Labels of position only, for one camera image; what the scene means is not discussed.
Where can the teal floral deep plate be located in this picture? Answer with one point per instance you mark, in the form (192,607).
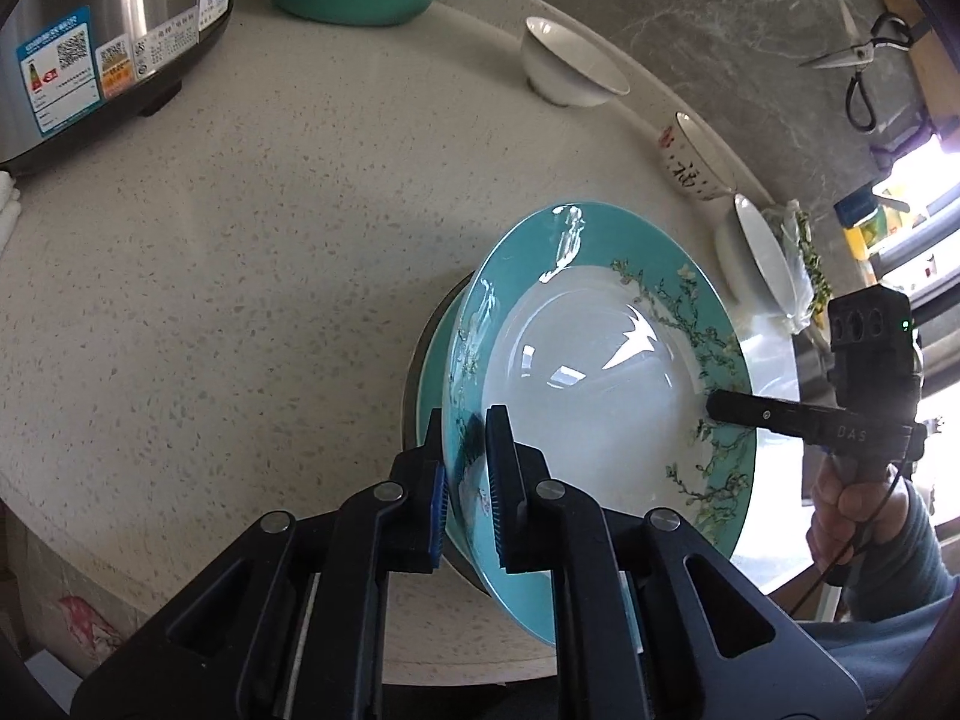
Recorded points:
(585,427)

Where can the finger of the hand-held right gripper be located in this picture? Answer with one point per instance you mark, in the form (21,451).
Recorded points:
(754,412)

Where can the large white bowl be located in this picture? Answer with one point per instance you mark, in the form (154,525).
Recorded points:
(757,262)

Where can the steel rice cooker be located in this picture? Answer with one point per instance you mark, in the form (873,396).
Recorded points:
(112,15)

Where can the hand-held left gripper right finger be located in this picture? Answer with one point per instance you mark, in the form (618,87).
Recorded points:
(499,495)

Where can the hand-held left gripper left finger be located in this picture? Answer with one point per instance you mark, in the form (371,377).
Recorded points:
(436,517)

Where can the printed white bowl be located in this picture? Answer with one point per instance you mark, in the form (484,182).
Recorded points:
(701,165)

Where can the yellow liquid bottle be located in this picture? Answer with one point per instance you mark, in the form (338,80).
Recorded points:
(868,238)

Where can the small teal floral plate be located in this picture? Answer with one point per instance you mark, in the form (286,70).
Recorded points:
(442,360)

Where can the wooden cutting board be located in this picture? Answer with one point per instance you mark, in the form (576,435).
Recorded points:
(928,64)

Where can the person's right forearm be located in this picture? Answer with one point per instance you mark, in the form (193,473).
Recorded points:
(911,570)

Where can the person's right hand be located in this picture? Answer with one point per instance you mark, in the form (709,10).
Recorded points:
(844,514)

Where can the plastic bag of greens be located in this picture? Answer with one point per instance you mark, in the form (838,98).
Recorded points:
(810,262)

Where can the small plain white bowl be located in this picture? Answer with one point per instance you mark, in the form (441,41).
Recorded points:
(570,67)

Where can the folded white cloth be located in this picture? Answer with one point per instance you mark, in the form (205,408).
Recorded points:
(7,202)

